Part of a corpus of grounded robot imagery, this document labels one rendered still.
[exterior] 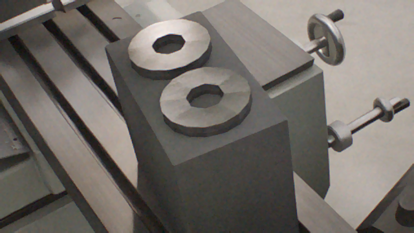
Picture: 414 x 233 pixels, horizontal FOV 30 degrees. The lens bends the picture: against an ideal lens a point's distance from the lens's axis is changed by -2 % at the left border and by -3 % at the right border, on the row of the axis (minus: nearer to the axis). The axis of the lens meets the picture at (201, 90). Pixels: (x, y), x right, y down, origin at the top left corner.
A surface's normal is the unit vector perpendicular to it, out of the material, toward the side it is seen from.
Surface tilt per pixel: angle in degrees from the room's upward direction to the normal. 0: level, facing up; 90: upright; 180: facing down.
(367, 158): 0
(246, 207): 90
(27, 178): 90
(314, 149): 90
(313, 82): 90
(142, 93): 0
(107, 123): 0
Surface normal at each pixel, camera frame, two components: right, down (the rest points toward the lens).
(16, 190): 0.51, 0.49
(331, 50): -0.84, 0.44
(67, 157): -0.15, -0.76
